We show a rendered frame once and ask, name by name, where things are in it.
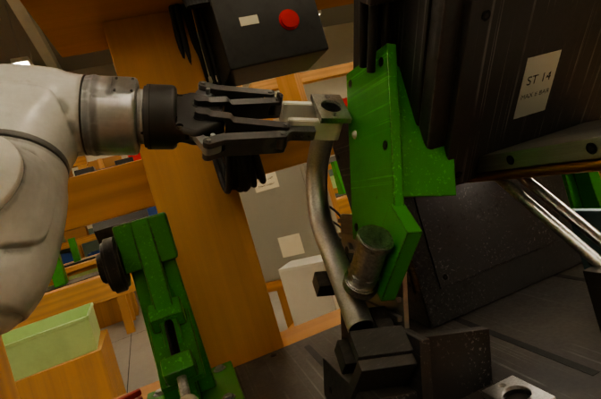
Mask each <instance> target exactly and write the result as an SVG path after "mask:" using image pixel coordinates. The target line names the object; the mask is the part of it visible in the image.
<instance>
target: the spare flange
mask: <svg viewBox="0 0 601 399"><path fill-rule="evenodd" d="M517 393H523V394H527V395H530V397H529V398H528V399H555V396H553V395H550V394H549V393H547V392H545V391H543V390H541V389H539V388H537V387H535V386H532V385H531V384H529V383H527V382H525V381H523V380H521V379H519V378H516V377H515V376H510V377H508V378H506V379H504V380H502V381H500V382H498V383H496V384H494V385H492V386H490V387H488V388H486V389H484V390H482V394H483V397H484V398H485V399H505V397H507V396H508V395H512V394H517Z"/></svg>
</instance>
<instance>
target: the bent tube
mask: <svg viewBox="0 0 601 399"><path fill-rule="evenodd" d="M310 100H311V102H312V104H313V106H314V108H315V111H316V113H317V118H318V119H319V121H320V123H351V120H352V118H351V115H350V113H349V111H348V109H347V107H346V105H345V104H344V102H343V99H342V97H341V95H335V94H311V96H310ZM333 144H334V141H333V140H312V141H311V142H310V145H309V153H308V160H307V170H306V195H307V205H308V212H309V221H310V225H311V229H312V232H313V234H314V237H315V240H316V242H317V246H318V249H319V252H320V255H321V257H322V260H323V262H324V265H325V268H326V272H327V274H328V277H329V280H330V283H331V285H332V287H333V290H334V295H335V298H336V300H337V302H338V305H339V308H340V311H341V313H342V315H343V320H344V323H345V326H346V328H347V330H348V333H349V331H354V330H362V329H370V328H374V327H375V323H374V321H373V318H372V317H371V314H370V312H369V310H368V306H367V304H366V302H365V300H359V299H356V298H353V297H351V296H350V295H349V294H348V293H347V292H345V290H344V288H343V278H344V275H345V273H346V271H347V268H348V266H349V265H350V262H349V260H348V258H347V256H346V253H345V251H344V249H343V246H342V243H341V241H340V238H339V236H338V234H337V232H336V230H335V227H334V223H333V220H332V217H331V213H330V208H329V202H328V194H327V172H328V164H329V158H330V154H331V150H332V147H333Z"/></svg>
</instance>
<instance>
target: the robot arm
mask: <svg viewBox="0 0 601 399"><path fill-rule="evenodd" d="M283 97H284V95H283V94H282V93H280V92H277V95H276V96H275V92H274V91H273V90H271V89H253V88H244V87H234V86H225V85H216V84H213V83H210V82H206V81H200V82H199V89H198V90H197V91H196V92H195V93H187V94H182V95H179V94H177V88H176V87H175V86H174V85H163V84H147V86H144V87H143V89H140V85H139V82H138V80H137V79H136V78H134V77H122V76H102V75H96V74H90V75H85V74H77V73H72V72H66V71H64V70H61V69H58V68H54V67H46V66H39V65H28V64H0V335H2V334H5V333H7V332H9V331H10V330H12V329H13V328H14V327H16V326H17V325H18V324H19V323H21V322H22V321H24V320H26V319H27V318H28V317H29V316H30V314H31V313H32V312H33V310H34V309H35V308H36V307H37V306H38V304H39V302H40V301H41V299H42V298H43V296H44V294H45V292H46V290H47V288H48V286H49V284H50V282H51V279H52V277H53V274H54V272H55V268H56V265H57V261H58V258H59V254H60V250H61V246H62V242H63V234H64V228H65V223H66V218H67V208H68V179H69V174H70V172H71V170H72V167H73V165H74V163H75V162H76V159H77V157H78V156H94V157H97V156H135V155H138V154H139V153H140V144H144V145H145V148H148V149H175V148H176V147H177V145H178V143H179V142H183V143H188V144H191V145H198V147H199V148H200V149H201V150H202V158H203V159H204V160H205V161H211V160H214V159H217V158H220V157H231V156H246V155H260V154H274V153H284V151H285V148H286V146H287V142H288V141H290V140H304V141H312V140H338V139H339V136H340V132H341V129H342V126H343V124H342V123H320V121H319V119H318V118H317V113H316V111H315V108H314V106H313V104H312V102H311V101H283ZM278 117H280V118H279V120H280V122H279V121H270V120H262V119H267V118H278ZM224 125H225V131H224Z"/></svg>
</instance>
